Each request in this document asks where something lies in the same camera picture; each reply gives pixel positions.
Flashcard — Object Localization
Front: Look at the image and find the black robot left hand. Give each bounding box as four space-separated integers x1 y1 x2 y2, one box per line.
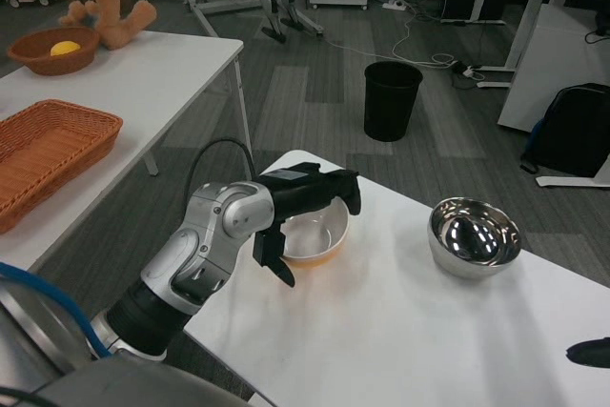
252 162 363 289

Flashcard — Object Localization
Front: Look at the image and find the white side table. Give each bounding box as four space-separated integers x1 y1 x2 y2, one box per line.
0 30 254 275

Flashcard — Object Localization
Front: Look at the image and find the blue cable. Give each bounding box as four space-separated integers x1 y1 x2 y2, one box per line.
0 261 113 360

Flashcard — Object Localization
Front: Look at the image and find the black backpack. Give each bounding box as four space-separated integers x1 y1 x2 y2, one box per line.
518 82 610 178

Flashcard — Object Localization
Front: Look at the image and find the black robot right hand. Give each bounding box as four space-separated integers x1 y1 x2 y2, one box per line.
565 337 610 368

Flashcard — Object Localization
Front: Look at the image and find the white floor cable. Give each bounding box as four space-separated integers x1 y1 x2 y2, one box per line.
391 6 461 68

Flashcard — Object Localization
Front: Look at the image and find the black white power adapter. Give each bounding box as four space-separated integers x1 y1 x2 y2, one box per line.
450 59 485 80

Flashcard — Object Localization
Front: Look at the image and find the grey robot chest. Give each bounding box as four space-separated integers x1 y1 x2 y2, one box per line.
0 282 254 407

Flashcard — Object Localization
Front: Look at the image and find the round brown wicker basket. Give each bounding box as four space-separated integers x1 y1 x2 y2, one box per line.
7 26 100 76

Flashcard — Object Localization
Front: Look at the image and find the tan plush teddy bear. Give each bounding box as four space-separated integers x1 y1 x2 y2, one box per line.
59 0 158 51

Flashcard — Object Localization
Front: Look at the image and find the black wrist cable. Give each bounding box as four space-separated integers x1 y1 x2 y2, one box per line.
183 138 256 211

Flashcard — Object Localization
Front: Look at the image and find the shiny steel bowl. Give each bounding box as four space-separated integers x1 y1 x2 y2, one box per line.
427 195 522 282

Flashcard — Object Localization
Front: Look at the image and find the grey gantry base frame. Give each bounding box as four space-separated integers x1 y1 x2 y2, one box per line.
128 0 325 41

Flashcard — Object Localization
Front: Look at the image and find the rectangular orange wicker basket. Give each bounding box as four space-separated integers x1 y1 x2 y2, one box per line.
0 98 124 235

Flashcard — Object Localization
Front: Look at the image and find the yellow lemon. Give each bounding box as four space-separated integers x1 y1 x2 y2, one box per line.
50 39 82 57

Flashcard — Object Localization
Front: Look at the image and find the black trash bin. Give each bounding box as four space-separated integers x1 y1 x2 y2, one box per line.
363 61 424 143

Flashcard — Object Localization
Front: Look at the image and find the white cabinet under desk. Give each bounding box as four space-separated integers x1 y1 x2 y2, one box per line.
497 2 610 134

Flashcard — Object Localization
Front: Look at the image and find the white orange plastic bowl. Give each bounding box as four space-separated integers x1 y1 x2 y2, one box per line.
278 195 352 268

